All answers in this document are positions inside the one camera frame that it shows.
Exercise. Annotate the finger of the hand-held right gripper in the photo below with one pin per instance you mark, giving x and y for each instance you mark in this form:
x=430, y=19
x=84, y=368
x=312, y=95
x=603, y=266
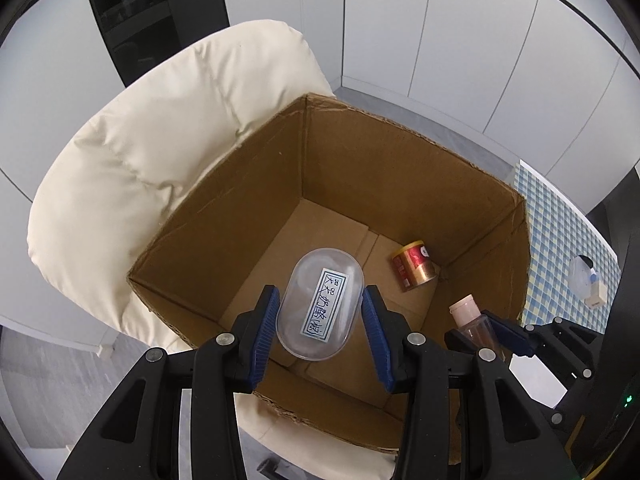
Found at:
x=460, y=340
x=507, y=332

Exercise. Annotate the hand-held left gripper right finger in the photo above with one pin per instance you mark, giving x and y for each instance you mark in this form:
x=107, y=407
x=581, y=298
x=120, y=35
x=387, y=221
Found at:
x=377, y=340

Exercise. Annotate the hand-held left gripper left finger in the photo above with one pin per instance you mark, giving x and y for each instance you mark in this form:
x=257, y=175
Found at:
x=265, y=330

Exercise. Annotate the clear bottle with pink cap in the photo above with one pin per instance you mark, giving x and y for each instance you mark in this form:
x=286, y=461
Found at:
x=470, y=317

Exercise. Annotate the clear oval labelled container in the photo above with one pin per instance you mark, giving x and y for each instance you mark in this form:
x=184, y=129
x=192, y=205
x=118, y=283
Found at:
x=320, y=305

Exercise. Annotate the red can with yellow lid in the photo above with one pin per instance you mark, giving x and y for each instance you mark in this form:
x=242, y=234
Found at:
x=412, y=265

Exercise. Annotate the white round object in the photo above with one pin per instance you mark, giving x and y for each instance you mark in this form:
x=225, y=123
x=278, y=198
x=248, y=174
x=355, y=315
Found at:
x=580, y=275

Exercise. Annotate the brown cardboard box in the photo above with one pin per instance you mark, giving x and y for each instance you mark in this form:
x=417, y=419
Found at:
x=350, y=160

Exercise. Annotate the blue yellow checkered cloth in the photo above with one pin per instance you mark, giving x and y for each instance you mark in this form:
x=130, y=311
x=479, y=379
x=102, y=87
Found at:
x=550, y=230

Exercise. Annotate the cream padded armchair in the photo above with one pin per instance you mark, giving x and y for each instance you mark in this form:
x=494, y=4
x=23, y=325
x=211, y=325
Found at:
x=150, y=135

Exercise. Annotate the black glass cabinet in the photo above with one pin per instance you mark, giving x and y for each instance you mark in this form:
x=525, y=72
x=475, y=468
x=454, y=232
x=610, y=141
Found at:
x=150, y=10

